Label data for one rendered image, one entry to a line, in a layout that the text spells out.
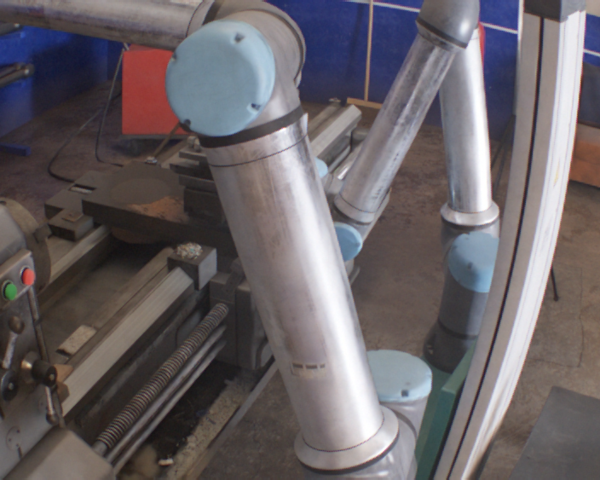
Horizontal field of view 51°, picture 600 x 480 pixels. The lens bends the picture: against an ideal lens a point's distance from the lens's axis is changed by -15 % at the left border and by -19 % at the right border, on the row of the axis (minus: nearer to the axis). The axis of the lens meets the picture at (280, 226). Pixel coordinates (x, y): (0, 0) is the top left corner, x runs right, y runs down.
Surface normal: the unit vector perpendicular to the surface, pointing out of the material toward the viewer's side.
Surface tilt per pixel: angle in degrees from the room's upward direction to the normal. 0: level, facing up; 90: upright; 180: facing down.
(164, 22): 78
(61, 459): 32
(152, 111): 90
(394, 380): 5
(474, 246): 5
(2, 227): 45
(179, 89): 83
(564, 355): 0
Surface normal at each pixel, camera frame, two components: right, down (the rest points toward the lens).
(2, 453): 0.93, 0.20
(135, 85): -0.04, 0.46
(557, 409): 0.04, -0.89
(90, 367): 0.57, -0.60
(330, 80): -0.37, 0.41
